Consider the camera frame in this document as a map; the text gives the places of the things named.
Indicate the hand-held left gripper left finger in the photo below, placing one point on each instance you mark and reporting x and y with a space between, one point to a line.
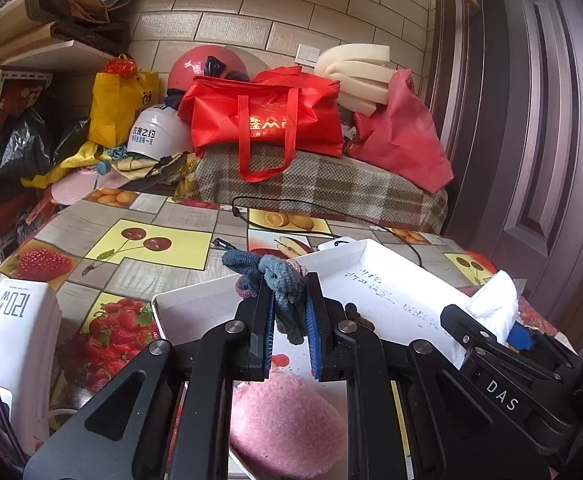
267 332

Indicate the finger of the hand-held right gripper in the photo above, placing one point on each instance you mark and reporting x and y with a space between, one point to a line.
522 336
466 327

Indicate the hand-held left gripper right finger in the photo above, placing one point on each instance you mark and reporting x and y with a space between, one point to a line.
313 332

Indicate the white cloth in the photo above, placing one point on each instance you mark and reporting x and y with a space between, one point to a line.
494 305

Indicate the grey-blue knitted glove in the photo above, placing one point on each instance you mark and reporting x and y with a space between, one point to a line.
281 280

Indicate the white shallow tray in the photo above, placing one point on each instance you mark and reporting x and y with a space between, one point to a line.
386 280

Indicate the pink fuzzy cloth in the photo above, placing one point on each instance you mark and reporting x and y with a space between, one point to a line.
284 425

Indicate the plaid cushion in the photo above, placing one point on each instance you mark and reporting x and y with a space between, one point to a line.
321 185

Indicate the fruit print tablecloth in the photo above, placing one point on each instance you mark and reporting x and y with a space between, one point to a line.
136 242

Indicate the red plastic bag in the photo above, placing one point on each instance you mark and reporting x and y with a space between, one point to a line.
401 130

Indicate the purple-brown door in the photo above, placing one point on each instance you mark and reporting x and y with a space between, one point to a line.
526 125

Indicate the red tote bag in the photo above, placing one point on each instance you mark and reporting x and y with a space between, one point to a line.
266 117

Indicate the white helmet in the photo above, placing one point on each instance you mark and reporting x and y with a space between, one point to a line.
156 132

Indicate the pink hat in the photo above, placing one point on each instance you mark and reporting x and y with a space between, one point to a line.
73 187

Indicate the white cardboard box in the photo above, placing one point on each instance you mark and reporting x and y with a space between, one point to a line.
18 340

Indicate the yellow cloth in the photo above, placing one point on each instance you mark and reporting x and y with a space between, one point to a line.
71 165

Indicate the cream foam strips bundle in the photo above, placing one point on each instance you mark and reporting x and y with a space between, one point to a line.
351 72

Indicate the yellow shopping bag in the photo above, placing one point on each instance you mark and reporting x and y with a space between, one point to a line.
116 105

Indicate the red helmet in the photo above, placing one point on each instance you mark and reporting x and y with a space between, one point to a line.
194 67

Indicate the black plastic bag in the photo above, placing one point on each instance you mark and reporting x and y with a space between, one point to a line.
23 140

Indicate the stack of cardboard sheets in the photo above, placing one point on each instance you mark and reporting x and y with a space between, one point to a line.
71 15

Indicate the white wall switch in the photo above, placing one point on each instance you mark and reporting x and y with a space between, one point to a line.
307 55

